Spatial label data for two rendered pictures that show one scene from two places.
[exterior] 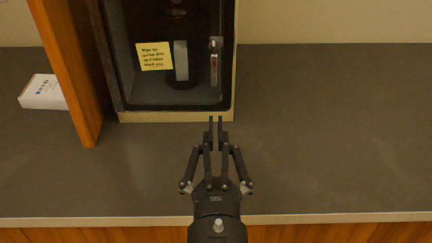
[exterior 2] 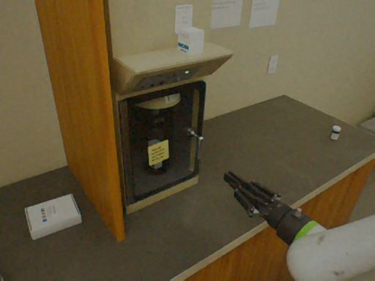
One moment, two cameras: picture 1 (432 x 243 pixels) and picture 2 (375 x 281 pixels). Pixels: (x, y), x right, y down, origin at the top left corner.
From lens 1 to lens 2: 0.58 m
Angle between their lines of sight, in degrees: 30
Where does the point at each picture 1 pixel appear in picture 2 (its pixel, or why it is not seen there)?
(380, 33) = (229, 105)
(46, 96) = (56, 220)
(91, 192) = (153, 265)
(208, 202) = (279, 208)
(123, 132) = (135, 219)
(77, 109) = (119, 209)
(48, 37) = (112, 156)
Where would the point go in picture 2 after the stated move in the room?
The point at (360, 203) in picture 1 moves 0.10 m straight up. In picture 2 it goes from (296, 195) to (302, 175)
